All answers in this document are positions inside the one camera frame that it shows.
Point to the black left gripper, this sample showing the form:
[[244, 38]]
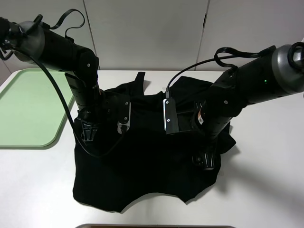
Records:
[[104, 111]]

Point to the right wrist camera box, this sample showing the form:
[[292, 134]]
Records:
[[170, 118]]

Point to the black short sleeve shirt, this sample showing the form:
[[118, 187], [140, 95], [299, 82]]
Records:
[[119, 169]]

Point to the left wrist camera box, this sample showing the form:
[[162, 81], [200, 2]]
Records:
[[124, 117]]

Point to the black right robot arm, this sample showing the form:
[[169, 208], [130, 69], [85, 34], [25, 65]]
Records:
[[250, 78]]

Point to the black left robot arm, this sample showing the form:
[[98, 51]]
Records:
[[36, 42]]

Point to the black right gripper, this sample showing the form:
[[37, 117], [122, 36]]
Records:
[[190, 118]]

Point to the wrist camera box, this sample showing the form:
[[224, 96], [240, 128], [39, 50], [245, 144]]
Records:
[[124, 117], [170, 118]]

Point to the light green plastic tray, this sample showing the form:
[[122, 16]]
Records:
[[31, 113]]

